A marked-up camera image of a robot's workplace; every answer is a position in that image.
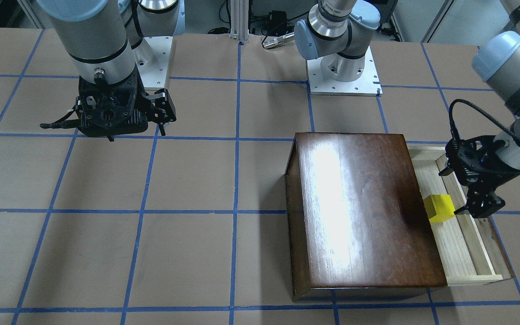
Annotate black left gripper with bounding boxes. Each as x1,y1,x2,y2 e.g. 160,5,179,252
454,169,518,219

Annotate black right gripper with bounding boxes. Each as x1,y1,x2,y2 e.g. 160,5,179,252
106,88,177,142

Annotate yellow block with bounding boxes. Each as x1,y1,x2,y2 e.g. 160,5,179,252
423,194,455,223

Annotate light wood drawer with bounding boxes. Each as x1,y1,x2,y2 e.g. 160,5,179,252
408,145,515,286

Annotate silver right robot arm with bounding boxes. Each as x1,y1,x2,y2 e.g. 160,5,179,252
38,0,185,141

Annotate dark wooden drawer cabinet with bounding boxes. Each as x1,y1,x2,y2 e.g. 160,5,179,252
284,132,448,301

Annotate silver cylindrical connector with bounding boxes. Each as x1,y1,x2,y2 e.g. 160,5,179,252
262,32,294,50

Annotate black power adapter box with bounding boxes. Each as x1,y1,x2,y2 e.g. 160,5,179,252
265,10,287,31

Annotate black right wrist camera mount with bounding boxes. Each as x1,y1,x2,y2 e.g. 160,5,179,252
40,72,148,138

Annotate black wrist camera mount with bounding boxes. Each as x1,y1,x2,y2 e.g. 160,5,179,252
439,135,507,186
40,72,148,138

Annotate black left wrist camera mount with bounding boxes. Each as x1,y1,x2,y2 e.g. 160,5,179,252
439,135,507,186

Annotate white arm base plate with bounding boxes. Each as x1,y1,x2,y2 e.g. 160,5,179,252
133,36,173,90
306,47,383,96

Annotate aluminium frame post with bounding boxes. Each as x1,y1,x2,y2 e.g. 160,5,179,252
227,0,250,43

